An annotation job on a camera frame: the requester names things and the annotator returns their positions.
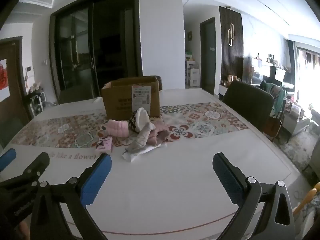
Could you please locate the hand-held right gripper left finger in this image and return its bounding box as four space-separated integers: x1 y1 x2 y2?
31 153 112 240

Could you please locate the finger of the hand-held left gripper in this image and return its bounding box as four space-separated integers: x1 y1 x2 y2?
0 148 16 171
15 152 50 184

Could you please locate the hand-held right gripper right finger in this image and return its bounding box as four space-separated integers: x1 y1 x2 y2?
212 152 295 240

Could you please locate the pink fuzzy sock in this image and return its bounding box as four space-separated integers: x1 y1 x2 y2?
104 119 130 138

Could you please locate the mauve sock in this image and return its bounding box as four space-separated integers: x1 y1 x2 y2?
147 121 170 147

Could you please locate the brown cardboard box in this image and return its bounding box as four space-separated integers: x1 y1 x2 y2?
101 76 160 119

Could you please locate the small pink packet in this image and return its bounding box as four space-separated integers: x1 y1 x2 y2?
96 137 114 153

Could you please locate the white plastic wrapper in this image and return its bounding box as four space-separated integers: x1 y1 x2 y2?
122 142 167 162

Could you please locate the white shoe rack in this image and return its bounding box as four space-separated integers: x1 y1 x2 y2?
27 81 45 117

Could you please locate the floral patterned table runner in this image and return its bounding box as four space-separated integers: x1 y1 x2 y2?
10 102 249 148

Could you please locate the brown wooden door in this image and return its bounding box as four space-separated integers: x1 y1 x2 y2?
0 36 33 123

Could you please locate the red and white door poster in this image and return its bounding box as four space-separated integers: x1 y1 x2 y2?
0 59 10 103

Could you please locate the orange wooden chair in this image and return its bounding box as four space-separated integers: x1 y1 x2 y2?
292 182 320 215

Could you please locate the white low cabinet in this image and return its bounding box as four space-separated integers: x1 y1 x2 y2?
219 82 230 100

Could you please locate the teal garment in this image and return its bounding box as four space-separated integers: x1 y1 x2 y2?
261 81 287 118

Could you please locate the stack of white boxes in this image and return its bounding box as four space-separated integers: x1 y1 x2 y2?
185 52 201 88

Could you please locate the black upright piano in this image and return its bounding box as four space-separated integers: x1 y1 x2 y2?
270 65 295 90

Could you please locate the dark hallway door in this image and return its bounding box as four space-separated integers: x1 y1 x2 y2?
200 17 217 95

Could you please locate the dark glass sliding door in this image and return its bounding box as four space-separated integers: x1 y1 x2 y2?
49 0 143 103

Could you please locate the ceiling air vent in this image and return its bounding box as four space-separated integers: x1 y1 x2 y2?
24 0 55 8

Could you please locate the dark slatted wall panel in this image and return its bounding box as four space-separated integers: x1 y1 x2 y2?
219 6 244 83

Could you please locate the gold loop wall lamp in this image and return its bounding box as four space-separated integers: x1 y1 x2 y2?
227 23 235 47

